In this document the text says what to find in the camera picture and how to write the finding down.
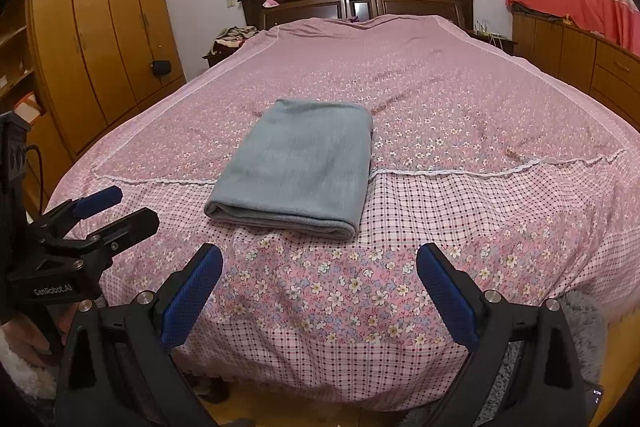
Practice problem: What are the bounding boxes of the wooden shelf unit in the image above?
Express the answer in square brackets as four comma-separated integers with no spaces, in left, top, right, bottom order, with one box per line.
[0,0,48,128]

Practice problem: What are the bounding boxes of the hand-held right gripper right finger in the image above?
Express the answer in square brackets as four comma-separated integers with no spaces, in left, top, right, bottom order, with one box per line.
[416,243,588,427]

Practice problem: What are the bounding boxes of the wooden wardrobe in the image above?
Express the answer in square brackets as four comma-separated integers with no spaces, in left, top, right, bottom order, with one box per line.
[22,0,187,158]

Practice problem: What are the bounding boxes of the person's left hand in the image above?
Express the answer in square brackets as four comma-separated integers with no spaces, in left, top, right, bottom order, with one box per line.
[10,309,56,365]

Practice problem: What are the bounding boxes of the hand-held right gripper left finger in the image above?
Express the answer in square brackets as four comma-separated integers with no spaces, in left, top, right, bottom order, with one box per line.
[54,243,224,427]

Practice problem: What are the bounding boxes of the black cable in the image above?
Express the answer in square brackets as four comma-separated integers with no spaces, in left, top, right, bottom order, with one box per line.
[27,146,48,212]

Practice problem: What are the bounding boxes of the pink floral bedspread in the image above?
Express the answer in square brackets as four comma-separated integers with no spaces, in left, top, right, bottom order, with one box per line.
[42,14,640,415]

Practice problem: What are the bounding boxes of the low wooden cabinet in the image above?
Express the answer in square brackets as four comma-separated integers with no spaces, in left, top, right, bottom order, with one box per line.
[512,9,640,130]

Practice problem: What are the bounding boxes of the grey pants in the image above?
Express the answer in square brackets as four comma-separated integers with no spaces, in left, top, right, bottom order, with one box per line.
[204,98,375,242]

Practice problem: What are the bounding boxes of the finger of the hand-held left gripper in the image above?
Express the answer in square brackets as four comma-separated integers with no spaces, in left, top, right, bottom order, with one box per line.
[75,208,160,258]
[40,186,124,237]

